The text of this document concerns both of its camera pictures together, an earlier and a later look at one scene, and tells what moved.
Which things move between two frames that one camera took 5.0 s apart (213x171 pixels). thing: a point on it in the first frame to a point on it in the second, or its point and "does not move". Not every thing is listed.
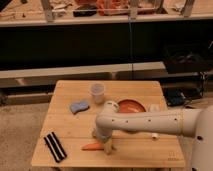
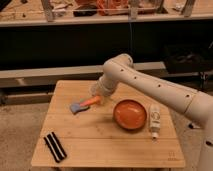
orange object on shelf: (112, 7) does not move
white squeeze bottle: (155, 108) does not move
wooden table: (66, 136) does not move
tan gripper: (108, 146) to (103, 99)
